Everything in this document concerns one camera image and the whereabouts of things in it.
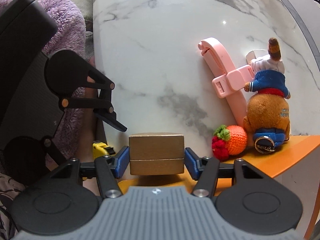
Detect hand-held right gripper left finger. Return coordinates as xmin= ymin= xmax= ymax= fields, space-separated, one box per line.
xmin=51 ymin=146 xmax=130 ymax=198

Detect black white patterned cloth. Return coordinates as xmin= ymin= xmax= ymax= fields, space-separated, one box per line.
xmin=0 ymin=172 xmax=27 ymax=240

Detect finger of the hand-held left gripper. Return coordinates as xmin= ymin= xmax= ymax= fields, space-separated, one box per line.
xmin=59 ymin=62 xmax=128 ymax=132
xmin=41 ymin=135 xmax=66 ymax=167

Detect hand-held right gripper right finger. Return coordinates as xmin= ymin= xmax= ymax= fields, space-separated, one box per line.
xmin=184 ymin=147 xmax=269 ymax=197

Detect orange cardboard box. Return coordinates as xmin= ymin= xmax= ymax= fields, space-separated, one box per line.
xmin=117 ymin=134 xmax=320 ymax=240

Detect pink selfie stick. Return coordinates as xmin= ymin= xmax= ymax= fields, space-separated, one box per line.
xmin=197 ymin=37 xmax=258 ymax=132

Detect yellow tape measure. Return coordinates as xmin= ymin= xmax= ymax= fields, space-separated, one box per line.
xmin=92 ymin=141 xmax=116 ymax=180

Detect crocheted fruit charm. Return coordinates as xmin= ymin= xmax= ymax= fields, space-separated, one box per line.
xmin=212 ymin=124 xmax=248 ymax=162

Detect brown plush toy blue jacket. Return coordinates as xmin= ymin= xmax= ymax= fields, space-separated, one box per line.
xmin=244 ymin=37 xmax=292 ymax=153

